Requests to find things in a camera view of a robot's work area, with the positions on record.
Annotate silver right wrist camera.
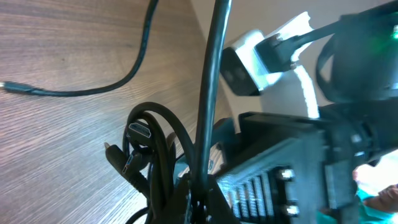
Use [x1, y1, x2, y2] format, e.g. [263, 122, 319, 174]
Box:
[220, 29, 320, 119]

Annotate thin black USB cable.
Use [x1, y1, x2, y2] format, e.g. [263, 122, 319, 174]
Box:
[0, 0, 233, 224]

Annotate black right camera cable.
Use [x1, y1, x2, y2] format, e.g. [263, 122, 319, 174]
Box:
[254, 18, 343, 100]

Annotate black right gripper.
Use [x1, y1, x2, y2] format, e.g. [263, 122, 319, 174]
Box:
[238, 102, 397, 223]

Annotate thick black HDMI cable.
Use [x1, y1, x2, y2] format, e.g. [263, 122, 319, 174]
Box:
[104, 101, 197, 224]

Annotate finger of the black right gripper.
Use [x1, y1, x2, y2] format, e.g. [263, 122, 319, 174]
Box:
[213, 118, 240, 145]
[216, 138, 325, 223]

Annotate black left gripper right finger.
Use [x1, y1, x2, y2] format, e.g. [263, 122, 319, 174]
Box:
[205, 175, 240, 224]

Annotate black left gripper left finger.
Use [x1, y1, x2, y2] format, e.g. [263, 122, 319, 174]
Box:
[152, 174, 192, 224]

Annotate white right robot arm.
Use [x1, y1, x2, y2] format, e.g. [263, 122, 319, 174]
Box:
[213, 1, 397, 223]

